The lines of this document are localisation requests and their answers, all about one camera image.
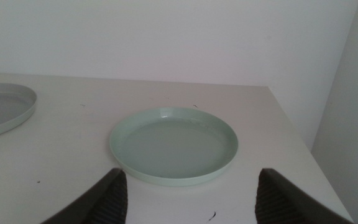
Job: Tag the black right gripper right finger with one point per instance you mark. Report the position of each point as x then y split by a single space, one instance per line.
278 202

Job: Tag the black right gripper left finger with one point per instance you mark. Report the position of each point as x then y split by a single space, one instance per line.
104 202

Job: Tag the pale green shallow bowl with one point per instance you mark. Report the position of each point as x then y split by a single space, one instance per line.
172 149

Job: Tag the grey shallow bowl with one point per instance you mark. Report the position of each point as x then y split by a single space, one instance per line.
2 112

